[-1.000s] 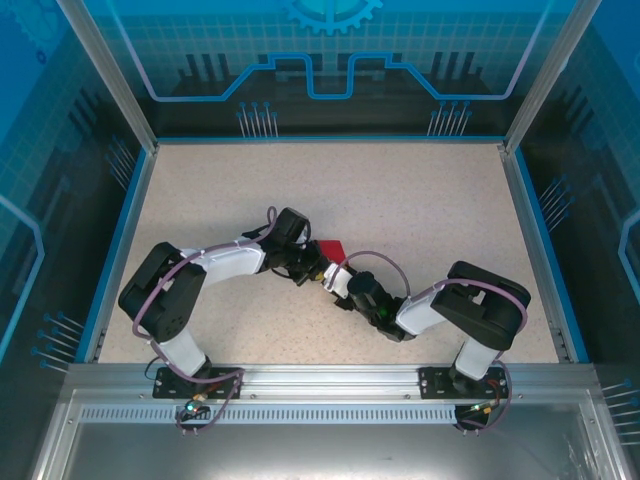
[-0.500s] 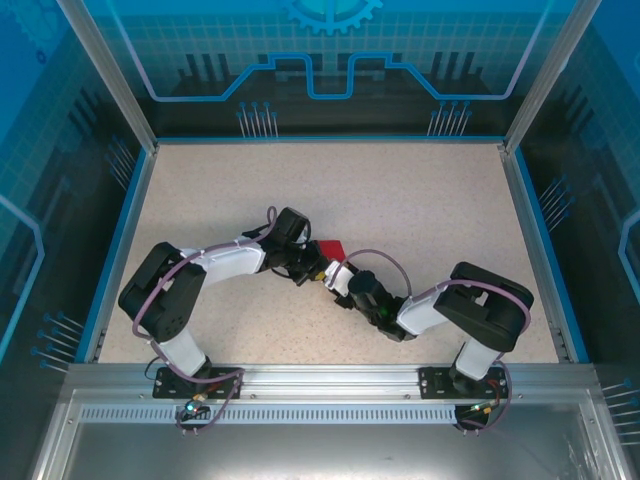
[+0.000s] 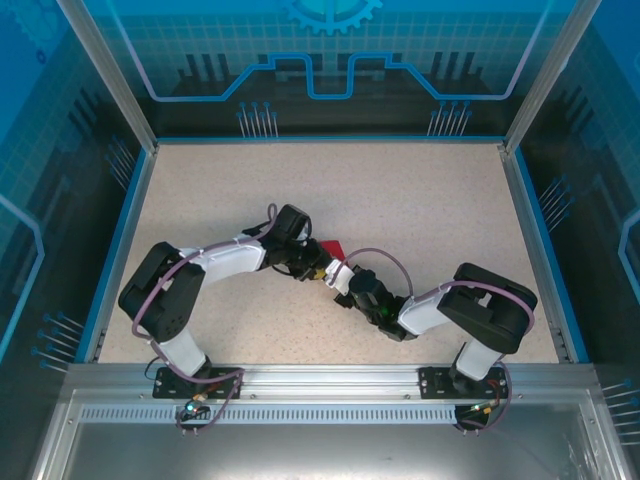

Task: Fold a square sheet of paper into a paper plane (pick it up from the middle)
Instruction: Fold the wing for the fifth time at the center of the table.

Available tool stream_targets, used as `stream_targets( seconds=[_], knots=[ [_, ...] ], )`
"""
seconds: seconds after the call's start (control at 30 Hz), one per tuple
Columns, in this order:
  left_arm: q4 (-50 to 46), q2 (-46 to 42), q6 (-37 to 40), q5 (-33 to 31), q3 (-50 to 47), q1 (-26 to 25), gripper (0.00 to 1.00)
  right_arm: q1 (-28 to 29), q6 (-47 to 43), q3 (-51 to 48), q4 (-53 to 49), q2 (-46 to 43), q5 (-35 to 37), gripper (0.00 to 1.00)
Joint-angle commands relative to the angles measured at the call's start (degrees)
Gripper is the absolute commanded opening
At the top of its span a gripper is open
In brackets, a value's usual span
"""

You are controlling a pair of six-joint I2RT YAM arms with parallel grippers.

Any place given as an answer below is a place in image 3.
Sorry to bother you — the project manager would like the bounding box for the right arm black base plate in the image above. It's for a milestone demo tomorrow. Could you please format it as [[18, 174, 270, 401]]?
[[418, 363, 511, 401]]

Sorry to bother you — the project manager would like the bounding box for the aluminium mounting rail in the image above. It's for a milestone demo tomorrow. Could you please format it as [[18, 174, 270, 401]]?
[[67, 363, 599, 401]]

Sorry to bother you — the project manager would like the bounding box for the red square paper sheet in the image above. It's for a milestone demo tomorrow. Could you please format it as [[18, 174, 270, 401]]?
[[319, 239, 348, 262]]

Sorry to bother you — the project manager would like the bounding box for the blue edged side rail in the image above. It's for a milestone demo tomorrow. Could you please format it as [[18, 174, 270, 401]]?
[[498, 142, 592, 364], [74, 144, 160, 365]]

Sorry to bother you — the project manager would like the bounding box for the slotted metal cable duct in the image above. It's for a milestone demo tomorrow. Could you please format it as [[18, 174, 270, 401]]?
[[77, 405, 459, 425]]

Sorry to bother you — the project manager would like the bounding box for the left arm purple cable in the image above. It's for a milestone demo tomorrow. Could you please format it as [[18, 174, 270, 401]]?
[[130, 202, 281, 432]]

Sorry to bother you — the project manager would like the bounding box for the metal sheet tray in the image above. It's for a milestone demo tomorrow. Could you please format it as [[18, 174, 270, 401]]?
[[29, 389, 624, 480]]

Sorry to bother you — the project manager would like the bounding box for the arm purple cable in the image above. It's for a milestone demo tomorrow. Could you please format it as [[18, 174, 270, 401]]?
[[339, 247, 534, 432], [130, 202, 281, 432]]

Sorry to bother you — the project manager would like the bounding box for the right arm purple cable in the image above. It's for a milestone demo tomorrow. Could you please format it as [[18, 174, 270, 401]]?
[[339, 247, 534, 432]]

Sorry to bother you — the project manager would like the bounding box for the aluminium frame post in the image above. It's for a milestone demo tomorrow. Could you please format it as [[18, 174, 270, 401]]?
[[502, 0, 604, 154], [55, 0, 160, 154]]

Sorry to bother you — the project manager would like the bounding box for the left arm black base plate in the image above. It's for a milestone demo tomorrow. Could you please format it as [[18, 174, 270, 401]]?
[[152, 366, 245, 400]]

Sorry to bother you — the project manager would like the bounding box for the blue border strip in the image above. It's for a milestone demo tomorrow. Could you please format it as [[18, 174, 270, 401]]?
[[152, 133, 507, 146]]

